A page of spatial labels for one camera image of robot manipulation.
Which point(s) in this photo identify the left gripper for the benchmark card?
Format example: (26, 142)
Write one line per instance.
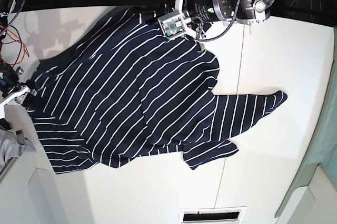
(203, 12)

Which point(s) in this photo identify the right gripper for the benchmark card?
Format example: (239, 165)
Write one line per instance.
(10, 82)

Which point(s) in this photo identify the navy white striped t-shirt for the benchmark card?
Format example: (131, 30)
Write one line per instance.
(125, 91)

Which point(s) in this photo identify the grey cloth pile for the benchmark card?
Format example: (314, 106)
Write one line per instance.
(13, 145)

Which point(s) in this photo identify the white slotted vent tray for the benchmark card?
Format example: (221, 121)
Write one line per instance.
(212, 215)

